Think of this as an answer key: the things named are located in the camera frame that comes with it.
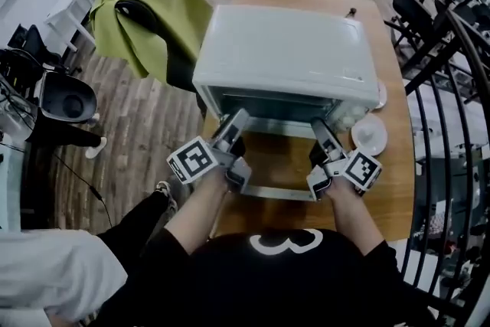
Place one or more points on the green cloth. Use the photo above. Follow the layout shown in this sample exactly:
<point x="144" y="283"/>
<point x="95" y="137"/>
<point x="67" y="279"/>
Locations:
<point x="153" y="0"/>

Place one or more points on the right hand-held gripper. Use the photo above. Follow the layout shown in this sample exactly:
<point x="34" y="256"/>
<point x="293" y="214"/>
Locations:
<point x="361" y="170"/>

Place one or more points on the black metal railing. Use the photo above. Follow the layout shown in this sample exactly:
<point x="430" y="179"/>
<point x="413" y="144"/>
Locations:
<point x="444" y="126"/>

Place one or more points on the person's patterned shoe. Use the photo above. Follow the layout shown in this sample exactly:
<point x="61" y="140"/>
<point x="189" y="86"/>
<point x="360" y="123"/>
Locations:
<point x="167" y="193"/>

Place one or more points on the person's left forearm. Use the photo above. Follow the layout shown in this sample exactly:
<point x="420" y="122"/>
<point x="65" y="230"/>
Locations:
<point x="199" y="208"/>

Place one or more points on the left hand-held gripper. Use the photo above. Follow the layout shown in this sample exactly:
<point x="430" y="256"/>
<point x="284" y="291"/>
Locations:
<point x="191" y="161"/>

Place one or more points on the white toaster oven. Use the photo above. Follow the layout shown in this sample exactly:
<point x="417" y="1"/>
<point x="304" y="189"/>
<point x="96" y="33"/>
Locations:
<point x="283" y="50"/>

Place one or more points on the person's black printed shirt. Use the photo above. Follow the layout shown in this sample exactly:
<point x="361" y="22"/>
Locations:
<point x="268" y="287"/>

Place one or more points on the black equipment pile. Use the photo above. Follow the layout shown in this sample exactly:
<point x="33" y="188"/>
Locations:
<point x="21" y="53"/>

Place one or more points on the white desk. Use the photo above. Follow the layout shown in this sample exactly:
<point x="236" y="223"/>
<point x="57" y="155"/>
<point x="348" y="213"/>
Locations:
<point x="72" y="7"/>

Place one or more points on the black chair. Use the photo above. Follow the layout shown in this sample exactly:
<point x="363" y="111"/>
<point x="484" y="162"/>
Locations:
<point x="180" y="69"/>
<point x="411" y="17"/>

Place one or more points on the grey bin with black opening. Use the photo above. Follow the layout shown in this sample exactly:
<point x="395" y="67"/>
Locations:
<point x="67" y="97"/>

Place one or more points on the person's black trouser leg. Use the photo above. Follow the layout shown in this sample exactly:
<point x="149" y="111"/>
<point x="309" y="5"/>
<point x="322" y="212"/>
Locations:
<point x="138" y="218"/>

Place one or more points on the person's right forearm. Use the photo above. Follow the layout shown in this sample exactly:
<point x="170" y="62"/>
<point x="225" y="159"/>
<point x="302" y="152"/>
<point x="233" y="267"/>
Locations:
<point x="354" y="218"/>

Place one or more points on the small brown object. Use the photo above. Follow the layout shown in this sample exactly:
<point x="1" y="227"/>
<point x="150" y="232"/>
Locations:
<point x="351" y="12"/>

